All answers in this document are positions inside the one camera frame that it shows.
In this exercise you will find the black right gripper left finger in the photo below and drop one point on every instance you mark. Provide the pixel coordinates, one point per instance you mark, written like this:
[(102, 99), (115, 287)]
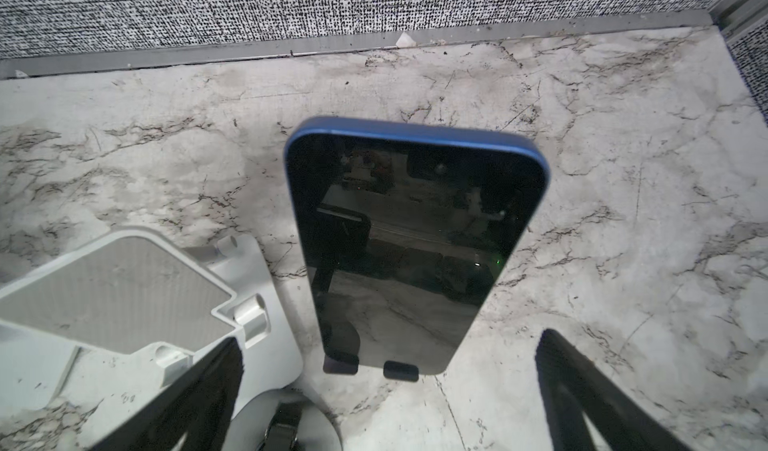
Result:
[(193, 413)]

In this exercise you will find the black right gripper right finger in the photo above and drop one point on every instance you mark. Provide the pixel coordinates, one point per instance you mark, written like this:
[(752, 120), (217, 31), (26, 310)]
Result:
[(574, 391)]

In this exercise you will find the black phone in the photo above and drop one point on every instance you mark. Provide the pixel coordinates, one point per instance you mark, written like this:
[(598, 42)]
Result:
[(405, 229)]

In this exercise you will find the white stand back centre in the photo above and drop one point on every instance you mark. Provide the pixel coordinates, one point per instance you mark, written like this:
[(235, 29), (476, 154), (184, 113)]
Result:
[(107, 327)]

